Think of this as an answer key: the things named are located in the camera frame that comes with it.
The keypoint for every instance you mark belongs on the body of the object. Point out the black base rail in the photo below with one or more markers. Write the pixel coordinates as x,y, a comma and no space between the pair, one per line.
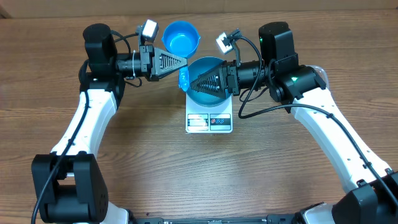
211,220

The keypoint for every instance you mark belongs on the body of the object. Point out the blue plastic measuring scoop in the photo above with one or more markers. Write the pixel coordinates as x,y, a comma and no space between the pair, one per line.
181,38

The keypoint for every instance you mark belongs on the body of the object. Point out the clear plastic container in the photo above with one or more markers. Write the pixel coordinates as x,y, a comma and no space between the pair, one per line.
322,73

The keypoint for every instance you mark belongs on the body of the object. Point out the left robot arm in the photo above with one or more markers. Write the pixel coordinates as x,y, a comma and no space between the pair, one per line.
69,185

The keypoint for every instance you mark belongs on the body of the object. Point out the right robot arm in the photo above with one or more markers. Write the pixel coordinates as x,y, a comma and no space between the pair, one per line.
370,184

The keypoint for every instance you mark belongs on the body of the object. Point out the white digital kitchen scale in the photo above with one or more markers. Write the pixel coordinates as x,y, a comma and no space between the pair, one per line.
216,119

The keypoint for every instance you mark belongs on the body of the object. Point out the teal metal bowl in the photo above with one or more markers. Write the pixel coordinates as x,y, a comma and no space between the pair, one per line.
195,69

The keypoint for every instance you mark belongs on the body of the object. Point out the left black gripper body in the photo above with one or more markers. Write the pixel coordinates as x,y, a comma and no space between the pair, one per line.
146,61

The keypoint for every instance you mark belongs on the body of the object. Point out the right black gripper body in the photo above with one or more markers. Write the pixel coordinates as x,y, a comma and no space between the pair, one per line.
231,68

